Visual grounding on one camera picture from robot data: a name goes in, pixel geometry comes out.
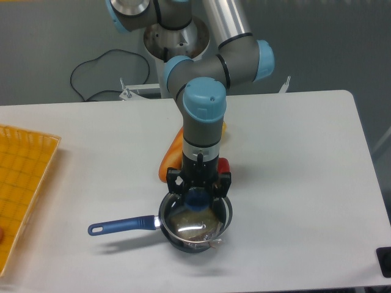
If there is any glass lid with blue knob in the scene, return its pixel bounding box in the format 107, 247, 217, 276
159, 187, 233, 250

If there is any black corner device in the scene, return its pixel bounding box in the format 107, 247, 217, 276
376, 247, 391, 278

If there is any yellow woven basket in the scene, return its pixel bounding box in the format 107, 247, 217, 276
1, 125, 61, 276

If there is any red bell pepper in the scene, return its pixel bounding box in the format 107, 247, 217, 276
217, 157, 230, 174

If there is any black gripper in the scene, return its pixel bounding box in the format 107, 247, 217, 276
166, 155, 232, 211

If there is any wrapped bread slice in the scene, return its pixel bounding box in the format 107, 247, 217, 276
168, 208, 224, 249

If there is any black saucepan with blue handle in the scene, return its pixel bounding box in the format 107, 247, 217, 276
87, 213, 222, 253

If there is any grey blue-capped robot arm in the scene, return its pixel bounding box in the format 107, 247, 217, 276
160, 1, 275, 211

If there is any black floor cable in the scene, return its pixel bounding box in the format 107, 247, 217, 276
70, 49, 151, 103

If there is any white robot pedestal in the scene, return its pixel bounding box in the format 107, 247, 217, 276
119, 16, 291, 101

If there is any yellow bell pepper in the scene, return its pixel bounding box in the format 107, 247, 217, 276
222, 121, 227, 137

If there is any orange baguette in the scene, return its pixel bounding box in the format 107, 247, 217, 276
158, 128, 183, 183

